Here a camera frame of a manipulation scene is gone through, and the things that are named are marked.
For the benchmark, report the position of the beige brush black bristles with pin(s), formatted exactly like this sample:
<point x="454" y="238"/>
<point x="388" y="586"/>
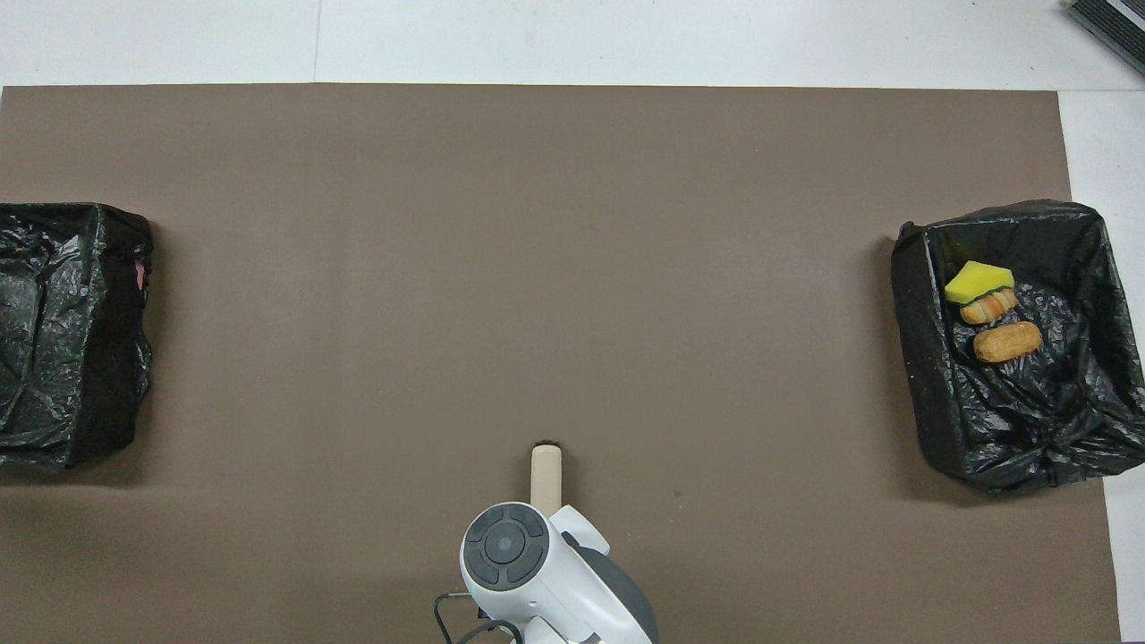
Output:
<point x="546" y="478"/>

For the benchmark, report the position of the wedge yellow green sponge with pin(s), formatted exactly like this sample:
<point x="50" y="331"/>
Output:
<point x="975" y="279"/>

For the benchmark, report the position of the pale croissant toy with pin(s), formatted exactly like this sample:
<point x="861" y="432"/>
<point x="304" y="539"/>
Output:
<point x="988" y="307"/>

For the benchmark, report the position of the brown bread roll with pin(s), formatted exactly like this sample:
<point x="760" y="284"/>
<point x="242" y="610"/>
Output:
<point x="1008" y="342"/>

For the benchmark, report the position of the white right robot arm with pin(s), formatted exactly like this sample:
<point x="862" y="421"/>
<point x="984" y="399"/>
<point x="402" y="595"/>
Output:
<point x="555" y="581"/>

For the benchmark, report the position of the black bag-lined bin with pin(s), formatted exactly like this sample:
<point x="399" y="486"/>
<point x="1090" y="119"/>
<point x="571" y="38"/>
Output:
<point x="1029" y="420"/>
<point x="80" y="420"/>

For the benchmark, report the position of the brown table mat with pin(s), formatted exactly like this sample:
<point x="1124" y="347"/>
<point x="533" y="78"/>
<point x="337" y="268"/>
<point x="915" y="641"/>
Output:
<point x="447" y="268"/>

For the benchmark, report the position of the dark ribbed box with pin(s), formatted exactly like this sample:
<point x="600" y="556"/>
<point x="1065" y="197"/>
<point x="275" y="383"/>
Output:
<point x="1118" y="27"/>

